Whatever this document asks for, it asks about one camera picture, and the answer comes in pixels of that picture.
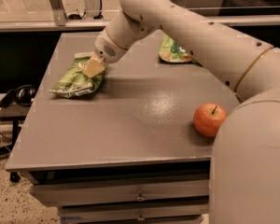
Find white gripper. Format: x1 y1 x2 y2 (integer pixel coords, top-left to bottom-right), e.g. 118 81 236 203
83 28 128 78

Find green jalapeno kettle chip bag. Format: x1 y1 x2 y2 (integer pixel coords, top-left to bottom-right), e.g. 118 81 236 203
49 51 107 98

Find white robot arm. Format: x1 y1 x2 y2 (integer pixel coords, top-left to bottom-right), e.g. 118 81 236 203
91 0 280 224

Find green snack bag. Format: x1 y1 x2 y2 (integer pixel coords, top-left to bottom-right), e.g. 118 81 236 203
159 35 195 63

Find red apple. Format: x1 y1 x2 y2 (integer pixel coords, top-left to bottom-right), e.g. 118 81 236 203
193 103 228 137

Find black headphones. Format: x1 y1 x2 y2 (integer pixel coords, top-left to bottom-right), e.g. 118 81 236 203
0 85 36 108

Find grey top drawer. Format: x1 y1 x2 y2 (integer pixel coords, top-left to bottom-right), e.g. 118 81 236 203
30 176 209 206

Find grey drawer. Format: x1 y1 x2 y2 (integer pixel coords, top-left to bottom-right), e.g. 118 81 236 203
30 176 209 206
59 200 208 224

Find grey lower drawer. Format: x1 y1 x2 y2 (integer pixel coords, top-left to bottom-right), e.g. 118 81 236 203
59 200 208 224

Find metal window frame rail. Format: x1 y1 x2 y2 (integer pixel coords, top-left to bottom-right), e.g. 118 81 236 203
0 0 280 32

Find white cable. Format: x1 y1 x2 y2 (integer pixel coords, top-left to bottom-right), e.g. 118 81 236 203
0 106 13 154

